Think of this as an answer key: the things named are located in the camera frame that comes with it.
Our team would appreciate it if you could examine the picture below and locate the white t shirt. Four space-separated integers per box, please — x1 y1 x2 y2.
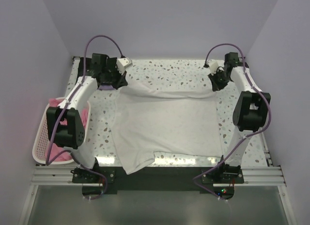
111 83 222 174

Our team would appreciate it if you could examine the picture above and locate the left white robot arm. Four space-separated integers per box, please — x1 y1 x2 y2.
46 53 133 182

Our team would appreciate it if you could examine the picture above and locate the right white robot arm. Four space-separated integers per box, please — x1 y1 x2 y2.
204 52 271 183

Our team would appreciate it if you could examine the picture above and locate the folded black t shirt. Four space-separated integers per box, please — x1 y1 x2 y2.
77 57 92 78

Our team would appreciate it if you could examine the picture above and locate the folded lavender t shirt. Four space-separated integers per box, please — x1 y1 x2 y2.
98 84 114 90

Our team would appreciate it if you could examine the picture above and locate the pink t shirt in basket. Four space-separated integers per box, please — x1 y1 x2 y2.
48 98 89 164

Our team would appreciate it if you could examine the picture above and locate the white plastic laundry basket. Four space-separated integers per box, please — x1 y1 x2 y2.
32 97 91 165

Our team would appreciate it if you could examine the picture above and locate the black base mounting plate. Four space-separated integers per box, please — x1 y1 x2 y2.
71 165 244 198

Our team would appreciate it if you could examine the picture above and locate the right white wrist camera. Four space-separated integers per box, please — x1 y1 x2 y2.
204 60 219 75

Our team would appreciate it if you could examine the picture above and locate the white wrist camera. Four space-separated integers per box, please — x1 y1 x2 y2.
116 58 133 74
204 60 219 75

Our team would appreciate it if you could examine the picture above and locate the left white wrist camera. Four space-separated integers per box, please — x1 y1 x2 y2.
116 58 133 74

